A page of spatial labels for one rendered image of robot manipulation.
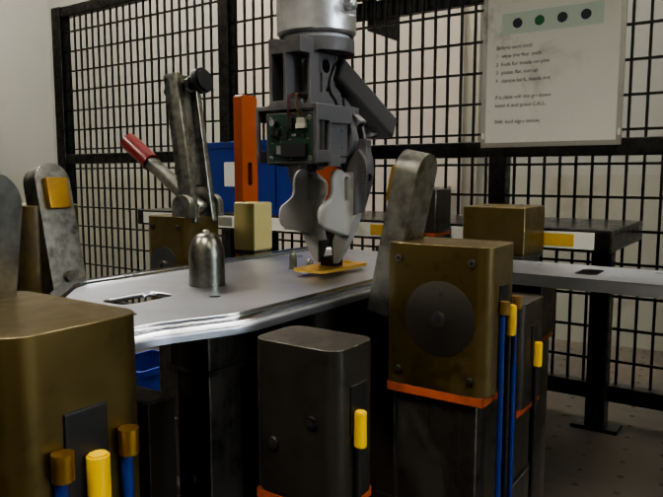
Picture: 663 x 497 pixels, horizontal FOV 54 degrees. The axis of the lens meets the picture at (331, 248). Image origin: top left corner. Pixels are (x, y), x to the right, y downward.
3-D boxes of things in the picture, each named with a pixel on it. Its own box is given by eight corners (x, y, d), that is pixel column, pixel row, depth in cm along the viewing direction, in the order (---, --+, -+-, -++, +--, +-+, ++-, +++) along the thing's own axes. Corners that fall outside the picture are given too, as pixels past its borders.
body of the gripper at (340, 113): (254, 171, 62) (251, 38, 60) (308, 170, 69) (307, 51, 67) (320, 170, 58) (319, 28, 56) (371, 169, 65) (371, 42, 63)
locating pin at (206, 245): (207, 307, 57) (205, 231, 57) (182, 303, 59) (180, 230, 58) (233, 301, 60) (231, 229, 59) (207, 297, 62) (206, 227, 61)
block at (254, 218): (257, 488, 84) (254, 201, 80) (237, 480, 86) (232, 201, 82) (274, 477, 87) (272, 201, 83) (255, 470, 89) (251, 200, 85)
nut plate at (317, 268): (323, 274, 62) (323, 261, 62) (291, 270, 64) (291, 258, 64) (369, 265, 69) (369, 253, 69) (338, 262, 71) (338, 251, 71)
